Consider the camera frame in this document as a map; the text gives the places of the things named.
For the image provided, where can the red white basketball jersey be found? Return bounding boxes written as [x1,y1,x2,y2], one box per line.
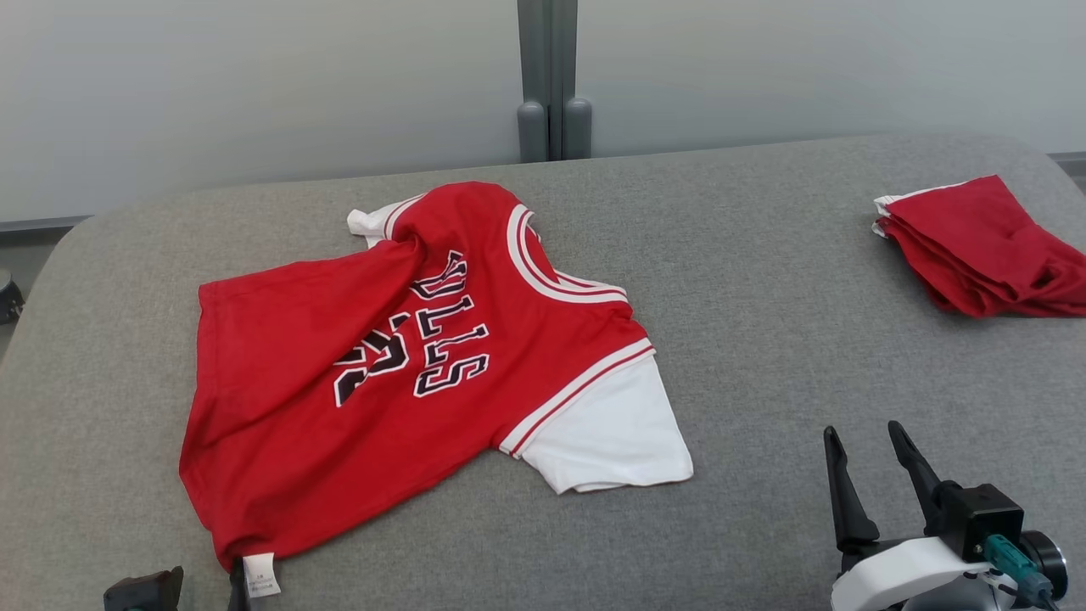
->
[178,181,695,599]

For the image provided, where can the grey wall partition post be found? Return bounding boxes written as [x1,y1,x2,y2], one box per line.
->
[518,0,579,162]

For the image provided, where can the grey rounded post foot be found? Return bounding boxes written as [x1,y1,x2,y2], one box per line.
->
[563,97,593,160]
[518,99,548,164]

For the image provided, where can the black caster wheel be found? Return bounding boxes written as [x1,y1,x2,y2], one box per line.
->
[0,270,25,325]

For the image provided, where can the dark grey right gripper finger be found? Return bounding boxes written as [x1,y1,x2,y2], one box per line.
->
[823,426,900,558]
[888,422,960,537]

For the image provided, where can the teal cable connector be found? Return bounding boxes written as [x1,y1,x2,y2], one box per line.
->
[984,535,1053,608]

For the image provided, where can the red clothes stack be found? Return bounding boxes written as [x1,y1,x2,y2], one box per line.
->
[872,174,1086,319]

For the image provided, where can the black round gripper motor cap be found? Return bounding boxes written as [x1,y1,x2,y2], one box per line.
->
[1018,530,1069,600]

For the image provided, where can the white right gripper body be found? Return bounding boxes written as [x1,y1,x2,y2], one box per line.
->
[831,536,1002,611]

